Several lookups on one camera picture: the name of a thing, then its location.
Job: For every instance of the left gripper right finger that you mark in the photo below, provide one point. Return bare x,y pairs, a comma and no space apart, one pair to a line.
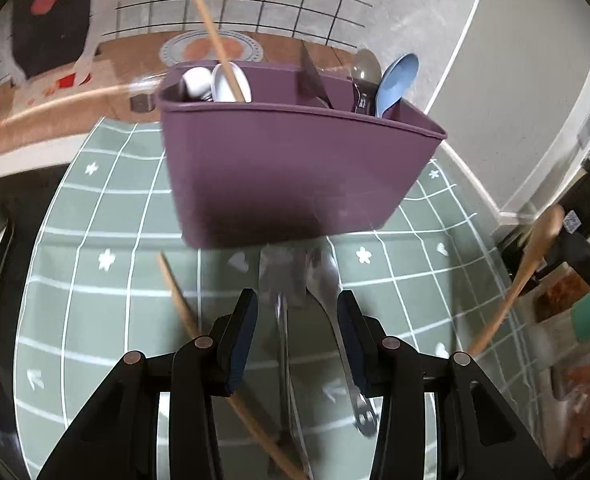
357,341

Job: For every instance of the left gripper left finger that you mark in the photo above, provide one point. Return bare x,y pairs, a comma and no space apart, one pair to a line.
234,334

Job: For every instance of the brown wooden spoon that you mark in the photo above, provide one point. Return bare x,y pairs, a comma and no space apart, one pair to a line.
544,231

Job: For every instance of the wooden chopstick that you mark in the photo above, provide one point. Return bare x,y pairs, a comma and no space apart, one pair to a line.
210,365
220,50

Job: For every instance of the black soy sauce bottle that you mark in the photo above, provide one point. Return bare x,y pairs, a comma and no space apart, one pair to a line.
573,246

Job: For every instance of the stainless steel spoon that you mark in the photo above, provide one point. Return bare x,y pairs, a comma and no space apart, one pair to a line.
323,283

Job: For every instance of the stainless steel fork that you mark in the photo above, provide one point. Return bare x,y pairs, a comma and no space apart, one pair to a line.
282,339

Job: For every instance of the green grid table mat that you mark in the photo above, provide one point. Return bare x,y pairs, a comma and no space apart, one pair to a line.
432,276

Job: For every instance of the purple utensil holder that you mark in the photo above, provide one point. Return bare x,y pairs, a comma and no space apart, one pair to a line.
286,166

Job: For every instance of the light blue rice scoop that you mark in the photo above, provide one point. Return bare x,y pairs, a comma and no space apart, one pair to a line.
396,81

